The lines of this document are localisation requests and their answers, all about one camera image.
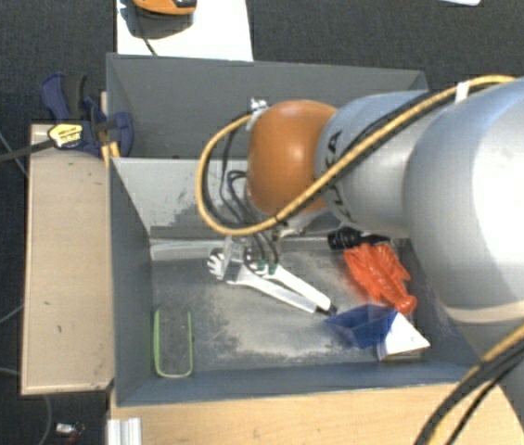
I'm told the orange toy lobster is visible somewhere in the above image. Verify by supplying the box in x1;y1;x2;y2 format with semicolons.
343;242;418;316

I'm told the white flat box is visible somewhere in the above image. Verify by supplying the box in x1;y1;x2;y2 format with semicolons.
376;311;432;362

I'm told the pale wood flat board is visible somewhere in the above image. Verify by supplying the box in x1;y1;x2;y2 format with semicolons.
19;122;117;396

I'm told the grey metal bin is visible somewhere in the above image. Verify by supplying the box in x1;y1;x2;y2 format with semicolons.
105;52;481;408

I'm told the black cylinder on white bracket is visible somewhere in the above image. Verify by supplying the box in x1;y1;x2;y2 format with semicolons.
277;210;390;251

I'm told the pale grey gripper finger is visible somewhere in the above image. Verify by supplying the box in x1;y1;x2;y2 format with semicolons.
149;242;219;262

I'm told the white long tool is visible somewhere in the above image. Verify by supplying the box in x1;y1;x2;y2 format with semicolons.
207;252;339;316

